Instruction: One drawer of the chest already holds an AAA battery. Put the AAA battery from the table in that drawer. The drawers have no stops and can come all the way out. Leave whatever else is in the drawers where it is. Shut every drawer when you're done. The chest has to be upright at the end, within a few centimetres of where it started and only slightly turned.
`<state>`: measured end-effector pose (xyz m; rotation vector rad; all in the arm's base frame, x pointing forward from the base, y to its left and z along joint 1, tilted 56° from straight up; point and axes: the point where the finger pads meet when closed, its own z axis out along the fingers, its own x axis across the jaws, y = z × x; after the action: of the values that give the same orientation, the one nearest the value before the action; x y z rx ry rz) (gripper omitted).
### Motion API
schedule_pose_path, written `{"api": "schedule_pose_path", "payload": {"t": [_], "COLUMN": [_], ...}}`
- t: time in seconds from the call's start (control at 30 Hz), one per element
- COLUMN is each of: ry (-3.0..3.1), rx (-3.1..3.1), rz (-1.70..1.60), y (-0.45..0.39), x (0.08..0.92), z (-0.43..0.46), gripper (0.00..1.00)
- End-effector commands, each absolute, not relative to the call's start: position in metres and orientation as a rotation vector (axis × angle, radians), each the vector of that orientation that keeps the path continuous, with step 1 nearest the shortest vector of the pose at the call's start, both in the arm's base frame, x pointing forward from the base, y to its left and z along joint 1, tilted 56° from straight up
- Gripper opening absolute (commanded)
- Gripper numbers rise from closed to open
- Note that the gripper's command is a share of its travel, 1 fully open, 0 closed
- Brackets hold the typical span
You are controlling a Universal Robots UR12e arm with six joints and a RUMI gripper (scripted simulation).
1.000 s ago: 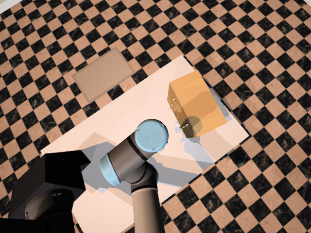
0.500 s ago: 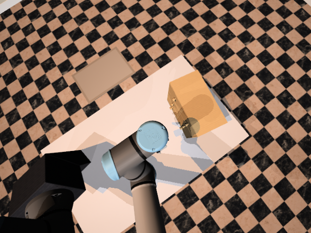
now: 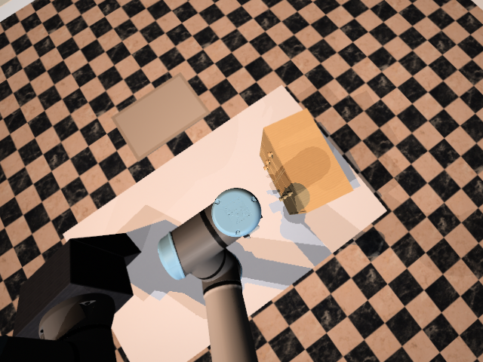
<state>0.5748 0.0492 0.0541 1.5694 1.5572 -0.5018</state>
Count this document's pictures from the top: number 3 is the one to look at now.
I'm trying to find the light wooden chest of drawers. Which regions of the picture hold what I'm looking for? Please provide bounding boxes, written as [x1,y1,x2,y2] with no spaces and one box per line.
[263,109,354,215]

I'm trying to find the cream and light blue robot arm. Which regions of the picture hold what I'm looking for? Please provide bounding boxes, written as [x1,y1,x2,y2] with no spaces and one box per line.
[0,188,261,362]

